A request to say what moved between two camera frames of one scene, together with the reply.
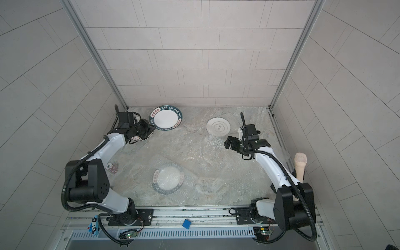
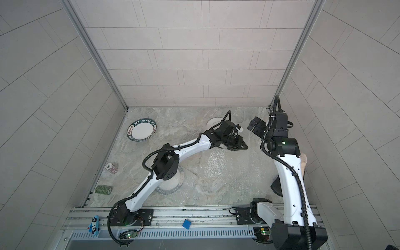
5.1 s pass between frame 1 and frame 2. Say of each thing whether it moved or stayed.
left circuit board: stayed
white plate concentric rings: stayed
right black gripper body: moved
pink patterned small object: stayed
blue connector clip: stayed
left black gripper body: moved
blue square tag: stayed
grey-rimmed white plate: stayed
